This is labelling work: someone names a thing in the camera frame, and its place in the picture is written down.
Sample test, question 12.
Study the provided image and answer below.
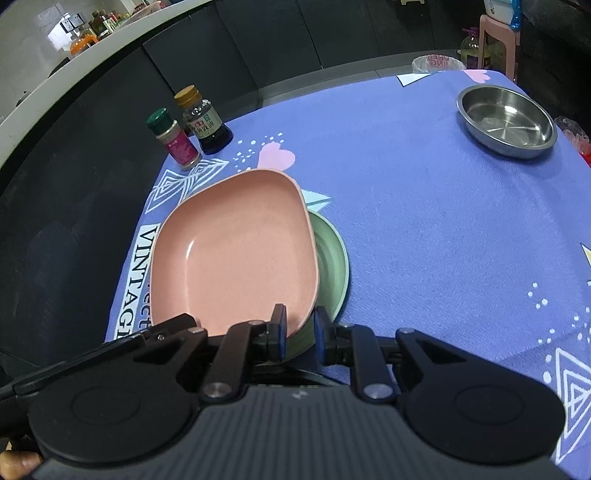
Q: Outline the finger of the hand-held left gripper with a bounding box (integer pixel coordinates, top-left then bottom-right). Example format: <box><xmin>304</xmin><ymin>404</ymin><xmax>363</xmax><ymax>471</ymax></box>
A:
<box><xmin>139</xmin><ymin>314</ymin><xmax>198</xmax><ymax>346</ymax></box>

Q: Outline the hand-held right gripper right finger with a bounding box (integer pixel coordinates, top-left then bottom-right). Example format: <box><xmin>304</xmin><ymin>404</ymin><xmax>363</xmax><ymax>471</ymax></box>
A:
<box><xmin>313</xmin><ymin>307</ymin><xmax>462</xmax><ymax>407</ymax></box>

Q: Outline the red plastic bag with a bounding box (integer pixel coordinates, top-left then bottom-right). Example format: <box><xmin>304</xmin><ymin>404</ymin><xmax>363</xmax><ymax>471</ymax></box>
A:
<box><xmin>554</xmin><ymin>115</ymin><xmax>591</xmax><ymax>164</ymax></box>

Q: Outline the blue printed tablecloth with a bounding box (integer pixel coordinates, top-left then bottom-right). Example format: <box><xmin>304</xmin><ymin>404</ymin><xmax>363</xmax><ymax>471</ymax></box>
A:
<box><xmin>105</xmin><ymin>69</ymin><xmax>591</xmax><ymax>467</ymax></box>

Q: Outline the white kitchen countertop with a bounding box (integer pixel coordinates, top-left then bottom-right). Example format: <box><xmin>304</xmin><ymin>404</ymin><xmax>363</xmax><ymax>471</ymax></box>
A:
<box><xmin>0</xmin><ymin>0</ymin><xmax>218</xmax><ymax>158</ymax></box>

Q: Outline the green round plate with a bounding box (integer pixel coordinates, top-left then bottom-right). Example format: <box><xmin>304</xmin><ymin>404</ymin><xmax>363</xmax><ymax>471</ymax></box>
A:
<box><xmin>285</xmin><ymin>208</ymin><xmax>350</xmax><ymax>363</ymax></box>

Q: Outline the stainless steel bowl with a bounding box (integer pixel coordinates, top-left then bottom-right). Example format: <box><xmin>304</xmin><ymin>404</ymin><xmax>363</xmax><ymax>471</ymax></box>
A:
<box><xmin>457</xmin><ymin>84</ymin><xmax>558</xmax><ymax>160</ymax></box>

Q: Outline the trash bin with white bag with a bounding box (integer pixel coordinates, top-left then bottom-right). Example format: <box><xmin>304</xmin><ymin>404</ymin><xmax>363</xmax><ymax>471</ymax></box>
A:
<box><xmin>411</xmin><ymin>53</ymin><xmax>467</xmax><ymax>75</ymax></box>

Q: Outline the green cap spice jar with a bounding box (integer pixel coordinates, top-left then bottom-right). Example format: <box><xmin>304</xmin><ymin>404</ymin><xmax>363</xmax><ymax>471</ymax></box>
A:
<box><xmin>146</xmin><ymin>107</ymin><xmax>202</xmax><ymax>171</ymax></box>

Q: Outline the pink plastic stool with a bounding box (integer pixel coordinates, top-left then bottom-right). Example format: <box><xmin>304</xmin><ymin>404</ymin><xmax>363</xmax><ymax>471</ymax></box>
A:
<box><xmin>478</xmin><ymin>14</ymin><xmax>522</xmax><ymax>77</ymax></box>

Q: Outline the pink square plate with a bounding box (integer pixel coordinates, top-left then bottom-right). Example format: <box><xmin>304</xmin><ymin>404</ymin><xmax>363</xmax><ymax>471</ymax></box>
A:
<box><xmin>150</xmin><ymin>169</ymin><xmax>319</xmax><ymax>340</ymax></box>

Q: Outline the person's left hand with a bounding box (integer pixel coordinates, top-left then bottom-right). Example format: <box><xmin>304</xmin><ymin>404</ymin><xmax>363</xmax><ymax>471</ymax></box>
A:
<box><xmin>0</xmin><ymin>450</ymin><xmax>43</xmax><ymax>478</ymax></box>

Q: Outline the group of condiment bottles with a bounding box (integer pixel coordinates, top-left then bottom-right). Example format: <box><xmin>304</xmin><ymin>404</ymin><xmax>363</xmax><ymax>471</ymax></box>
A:
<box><xmin>69</xmin><ymin>9</ymin><xmax>121</xmax><ymax>57</ymax></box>

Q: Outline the cooking oil bottle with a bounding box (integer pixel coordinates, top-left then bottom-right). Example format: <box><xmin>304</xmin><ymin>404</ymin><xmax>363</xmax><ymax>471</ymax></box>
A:
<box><xmin>460</xmin><ymin>28</ymin><xmax>492</xmax><ymax>70</ymax></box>

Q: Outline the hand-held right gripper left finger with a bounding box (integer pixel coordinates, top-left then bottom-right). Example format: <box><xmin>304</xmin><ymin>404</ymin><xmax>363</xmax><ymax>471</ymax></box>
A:
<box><xmin>134</xmin><ymin>303</ymin><xmax>289</xmax><ymax>401</ymax></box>

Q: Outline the gold cap soy sauce bottle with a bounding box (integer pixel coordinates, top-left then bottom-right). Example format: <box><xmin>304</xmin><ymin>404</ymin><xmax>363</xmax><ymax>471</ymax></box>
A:
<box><xmin>174</xmin><ymin>85</ymin><xmax>234</xmax><ymax>155</ymax></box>

